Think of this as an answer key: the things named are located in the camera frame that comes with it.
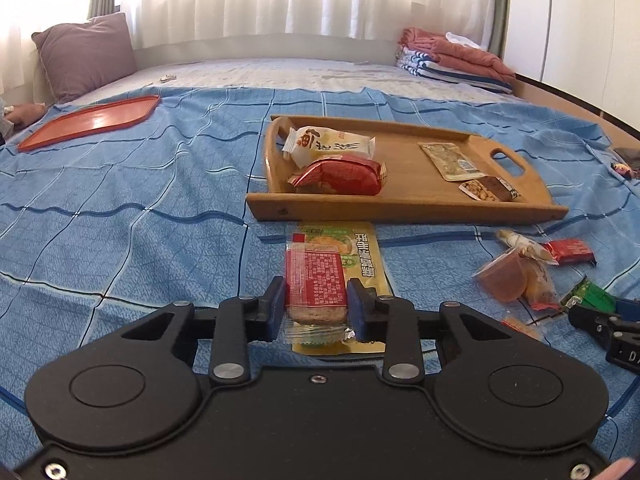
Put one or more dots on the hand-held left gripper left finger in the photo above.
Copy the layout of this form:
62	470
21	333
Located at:
274	310

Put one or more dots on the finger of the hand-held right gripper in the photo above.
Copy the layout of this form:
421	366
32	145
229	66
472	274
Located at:
595	325
629	306

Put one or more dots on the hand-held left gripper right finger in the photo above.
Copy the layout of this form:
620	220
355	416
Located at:
359	310

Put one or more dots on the dark green snack packet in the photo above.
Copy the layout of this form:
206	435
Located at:
592	295

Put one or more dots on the clear red label bar packet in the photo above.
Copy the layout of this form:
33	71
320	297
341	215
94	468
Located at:
315	275

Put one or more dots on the yellow green snack packet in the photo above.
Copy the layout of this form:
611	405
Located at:
361	255

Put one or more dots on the white red-edged snack packet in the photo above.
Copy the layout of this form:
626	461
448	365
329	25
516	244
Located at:
544	286

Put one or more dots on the long red snack packet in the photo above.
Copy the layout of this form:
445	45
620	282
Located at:
567	250

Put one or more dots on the orange jelly cup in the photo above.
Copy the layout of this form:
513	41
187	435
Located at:
502	277

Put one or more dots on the long cream snack packet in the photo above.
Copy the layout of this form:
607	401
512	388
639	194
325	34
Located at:
525	247

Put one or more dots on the red crinkled snack packet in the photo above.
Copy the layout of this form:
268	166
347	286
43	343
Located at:
340	176

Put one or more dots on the wooden serving tray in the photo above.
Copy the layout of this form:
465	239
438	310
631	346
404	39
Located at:
400	170

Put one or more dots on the white yellow pastry packet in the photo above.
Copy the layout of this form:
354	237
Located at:
330	142

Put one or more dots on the brown peanut snack packet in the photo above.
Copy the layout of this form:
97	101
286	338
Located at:
490	190

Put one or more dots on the beige seed snack packet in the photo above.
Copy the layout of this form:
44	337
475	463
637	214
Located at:
450	161

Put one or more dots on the small pink doll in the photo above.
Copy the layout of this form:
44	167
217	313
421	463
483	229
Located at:
622	170

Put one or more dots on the blue checked bedsheet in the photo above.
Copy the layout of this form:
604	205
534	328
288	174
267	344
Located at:
125	210

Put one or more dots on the pale patterned mattress pad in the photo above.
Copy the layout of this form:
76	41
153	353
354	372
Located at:
300	72

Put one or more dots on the blue white striped folded blanket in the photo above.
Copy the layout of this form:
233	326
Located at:
440	72

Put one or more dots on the white window ledge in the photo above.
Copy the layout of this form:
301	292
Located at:
275	47

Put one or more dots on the red plastic tray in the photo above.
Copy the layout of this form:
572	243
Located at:
85	122

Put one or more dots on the stack of folded blankets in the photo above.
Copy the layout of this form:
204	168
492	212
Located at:
465	57

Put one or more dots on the white folded cloth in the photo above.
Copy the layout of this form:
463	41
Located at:
465	40

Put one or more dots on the white wardrobe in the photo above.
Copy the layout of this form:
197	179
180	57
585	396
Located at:
580	20

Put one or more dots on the pink soft object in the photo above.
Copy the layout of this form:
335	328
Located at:
25	115

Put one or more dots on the purple pillow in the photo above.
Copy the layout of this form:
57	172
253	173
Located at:
85	55

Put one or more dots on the wooden bed frame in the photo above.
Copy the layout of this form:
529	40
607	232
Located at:
565	97

